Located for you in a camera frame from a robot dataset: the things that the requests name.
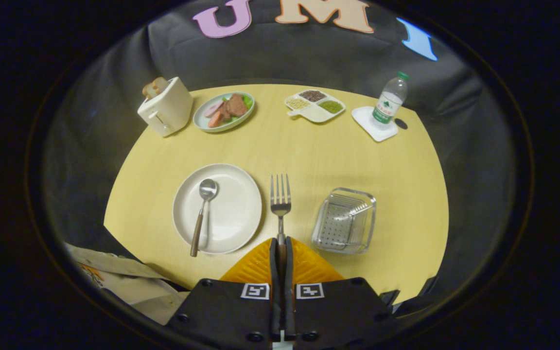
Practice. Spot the beige printed cloth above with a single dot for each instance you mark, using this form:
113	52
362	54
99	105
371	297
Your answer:
129	287

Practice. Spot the clear plastic water bottle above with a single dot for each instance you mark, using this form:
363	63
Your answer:
387	104

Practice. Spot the dark brown beans portion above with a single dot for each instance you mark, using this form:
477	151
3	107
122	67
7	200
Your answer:
313	96

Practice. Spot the white round plate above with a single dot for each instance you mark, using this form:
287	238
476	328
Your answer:
236	209

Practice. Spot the clear plastic strainer box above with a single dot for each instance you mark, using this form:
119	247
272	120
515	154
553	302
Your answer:
343	223

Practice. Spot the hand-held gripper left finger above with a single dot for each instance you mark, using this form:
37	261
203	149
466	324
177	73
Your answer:
274	272

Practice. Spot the white toaster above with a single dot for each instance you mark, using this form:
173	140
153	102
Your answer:
168	111

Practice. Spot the red sausage slice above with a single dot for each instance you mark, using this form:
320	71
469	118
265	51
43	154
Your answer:
216	120

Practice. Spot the light green plate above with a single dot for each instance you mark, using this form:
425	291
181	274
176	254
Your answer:
202	124

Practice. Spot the pale yellow grains portion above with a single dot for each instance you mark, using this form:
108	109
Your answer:
298	103

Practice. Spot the green lettuce leaf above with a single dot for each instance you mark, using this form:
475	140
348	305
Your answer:
247	101

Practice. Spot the small dark round object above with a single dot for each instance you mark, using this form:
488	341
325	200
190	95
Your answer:
401	124

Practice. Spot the brown bread slice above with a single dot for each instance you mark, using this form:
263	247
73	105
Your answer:
161	85
149	91

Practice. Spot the brown meat slice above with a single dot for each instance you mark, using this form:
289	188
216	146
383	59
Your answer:
236	105

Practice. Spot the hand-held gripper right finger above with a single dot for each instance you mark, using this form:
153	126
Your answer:
289	282

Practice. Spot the pink ham slice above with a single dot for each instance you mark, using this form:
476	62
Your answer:
213	108

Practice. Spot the green beans portion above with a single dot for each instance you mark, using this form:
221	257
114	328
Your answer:
331	106

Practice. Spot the white square coaster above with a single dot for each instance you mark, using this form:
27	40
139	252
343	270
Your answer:
363	121

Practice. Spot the white divided condiment dish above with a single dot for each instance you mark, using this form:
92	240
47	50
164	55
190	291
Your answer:
316	114

